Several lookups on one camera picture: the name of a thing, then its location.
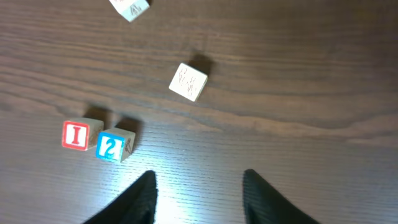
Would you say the plain white picture block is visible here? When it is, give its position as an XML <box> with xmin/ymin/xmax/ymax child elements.
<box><xmin>169</xmin><ymin>63</ymin><xmax>208</xmax><ymax>102</ymax></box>

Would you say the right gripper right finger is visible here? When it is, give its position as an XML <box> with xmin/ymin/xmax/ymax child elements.
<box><xmin>243</xmin><ymin>169</ymin><xmax>318</xmax><ymax>224</ymax></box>

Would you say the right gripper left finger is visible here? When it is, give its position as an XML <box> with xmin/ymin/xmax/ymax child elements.
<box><xmin>84</xmin><ymin>170</ymin><xmax>158</xmax><ymax>224</ymax></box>

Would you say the red letter I block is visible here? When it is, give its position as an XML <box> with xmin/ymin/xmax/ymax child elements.
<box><xmin>62</xmin><ymin>118</ymin><xmax>104</xmax><ymax>151</ymax></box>

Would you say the blue-edged picture block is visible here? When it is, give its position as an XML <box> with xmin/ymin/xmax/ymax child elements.
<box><xmin>109</xmin><ymin>0</ymin><xmax>150</xmax><ymax>22</ymax></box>

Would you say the blue number 2 block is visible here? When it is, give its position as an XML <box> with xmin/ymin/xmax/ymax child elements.
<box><xmin>96</xmin><ymin>128</ymin><xmax>136</xmax><ymax>163</ymax></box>

